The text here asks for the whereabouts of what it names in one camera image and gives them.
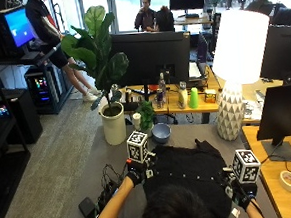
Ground person's right hand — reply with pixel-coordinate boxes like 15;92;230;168
223;166;261;214

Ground person's left hand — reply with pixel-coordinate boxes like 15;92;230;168
124;155;159;189

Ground black garment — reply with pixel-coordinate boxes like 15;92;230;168
139;136;239;218

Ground white marker cube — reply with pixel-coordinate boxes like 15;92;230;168
231;147;263;185
125;129;151;165

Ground blue bowl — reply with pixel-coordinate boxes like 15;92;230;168
151;121;173;146

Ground black power strip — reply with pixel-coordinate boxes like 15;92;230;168
95;179;121;212

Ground small white cup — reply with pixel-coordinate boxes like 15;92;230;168
131;111;143;131

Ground small green plant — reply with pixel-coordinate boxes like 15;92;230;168
136;99;157;134

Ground white plant pot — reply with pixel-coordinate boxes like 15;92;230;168
98;100;128;147

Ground white tape roll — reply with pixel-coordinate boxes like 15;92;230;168
278;169;291;194

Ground wooden side desk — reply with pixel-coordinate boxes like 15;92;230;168
241;122;291;218

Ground white faceted lamp base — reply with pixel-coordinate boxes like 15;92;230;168
213;80;248;142

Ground black flat device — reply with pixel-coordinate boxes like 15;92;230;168
77;196;99;218

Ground long wooden desk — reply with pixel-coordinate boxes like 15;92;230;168
119;60;288;132

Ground clear bottle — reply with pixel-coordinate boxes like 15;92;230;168
157;72;168;106

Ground black monitor with stand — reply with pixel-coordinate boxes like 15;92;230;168
252;83;291;165

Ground yellow box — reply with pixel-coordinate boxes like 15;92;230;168
203;88;218;105

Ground wide black monitor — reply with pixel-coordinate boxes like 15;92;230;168
109;29;195;104

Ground open laptop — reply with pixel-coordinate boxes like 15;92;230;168
185;32;213;83

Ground large-leaved green plant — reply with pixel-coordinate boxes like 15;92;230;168
57;3;134;117

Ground lit computer tower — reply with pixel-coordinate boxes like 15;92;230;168
23;63;68;117

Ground black computer tower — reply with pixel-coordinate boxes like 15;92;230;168
0;85;45;147

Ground white lamp shade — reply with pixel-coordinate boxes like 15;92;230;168
208;6;275;87

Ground black shelf rack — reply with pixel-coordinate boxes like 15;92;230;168
0;58;37;218

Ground monitor with blue screen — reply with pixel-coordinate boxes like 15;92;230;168
0;5;38;57

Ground black cables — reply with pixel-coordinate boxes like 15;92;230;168
99;161;129;193

